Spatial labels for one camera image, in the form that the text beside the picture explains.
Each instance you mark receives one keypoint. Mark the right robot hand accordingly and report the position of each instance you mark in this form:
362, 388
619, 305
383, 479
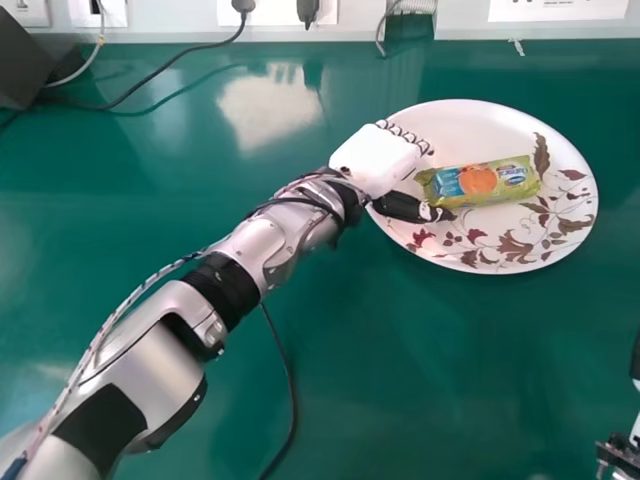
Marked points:
622, 455

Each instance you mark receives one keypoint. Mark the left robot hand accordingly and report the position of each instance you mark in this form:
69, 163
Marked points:
372, 157

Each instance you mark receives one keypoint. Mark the yellow-green biscuit packet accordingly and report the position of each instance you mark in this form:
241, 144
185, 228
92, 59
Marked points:
480, 182

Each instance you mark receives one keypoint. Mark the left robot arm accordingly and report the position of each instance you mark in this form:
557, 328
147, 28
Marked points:
280, 240

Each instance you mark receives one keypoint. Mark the plate with brown leaf pattern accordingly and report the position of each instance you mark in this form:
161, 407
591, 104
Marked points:
475, 130

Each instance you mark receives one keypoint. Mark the black plug adapter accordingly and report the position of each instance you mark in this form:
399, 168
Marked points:
307, 12

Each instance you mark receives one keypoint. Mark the white socket strip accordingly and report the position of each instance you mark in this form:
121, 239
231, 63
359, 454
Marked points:
112, 12
272, 10

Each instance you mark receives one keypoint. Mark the black power plug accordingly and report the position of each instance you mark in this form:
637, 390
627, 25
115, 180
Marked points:
241, 5

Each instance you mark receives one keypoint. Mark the black box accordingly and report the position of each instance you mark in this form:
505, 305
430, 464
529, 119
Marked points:
25, 60

